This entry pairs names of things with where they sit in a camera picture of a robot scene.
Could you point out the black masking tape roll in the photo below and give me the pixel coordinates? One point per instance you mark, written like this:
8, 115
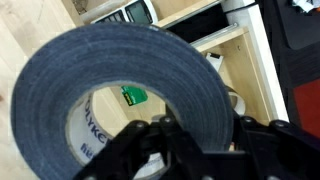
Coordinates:
116, 56

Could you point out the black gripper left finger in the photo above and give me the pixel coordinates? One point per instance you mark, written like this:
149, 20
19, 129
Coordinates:
150, 150

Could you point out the white front wooden drawer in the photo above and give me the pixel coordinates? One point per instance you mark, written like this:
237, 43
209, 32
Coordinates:
240, 73
173, 8

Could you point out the white label piece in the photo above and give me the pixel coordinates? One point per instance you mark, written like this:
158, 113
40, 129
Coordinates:
213, 61

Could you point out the white handheld meter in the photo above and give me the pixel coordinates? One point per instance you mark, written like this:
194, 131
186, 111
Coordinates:
138, 11

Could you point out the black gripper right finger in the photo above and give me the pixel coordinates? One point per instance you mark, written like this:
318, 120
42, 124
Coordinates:
283, 150

